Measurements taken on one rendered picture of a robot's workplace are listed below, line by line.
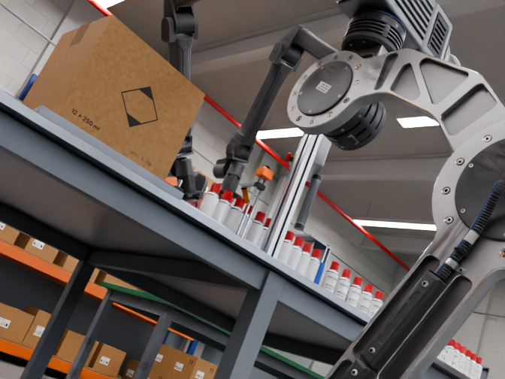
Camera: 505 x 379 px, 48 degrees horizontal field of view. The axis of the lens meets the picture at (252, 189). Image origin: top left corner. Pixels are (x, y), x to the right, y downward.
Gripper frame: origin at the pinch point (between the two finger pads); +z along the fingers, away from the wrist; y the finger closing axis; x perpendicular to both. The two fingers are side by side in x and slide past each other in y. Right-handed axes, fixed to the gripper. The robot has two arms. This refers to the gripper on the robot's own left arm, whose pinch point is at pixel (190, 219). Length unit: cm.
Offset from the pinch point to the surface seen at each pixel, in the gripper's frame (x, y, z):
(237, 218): -15.4, -4.3, 2.1
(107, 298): -36, 171, 61
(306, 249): -47, -2, 19
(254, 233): -22.3, -3.8, 8.6
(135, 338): -176, 455, 188
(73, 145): 53, -48, -26
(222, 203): -11.6, -2.6, -3.6
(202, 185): -20.6, 22.9, -8.9
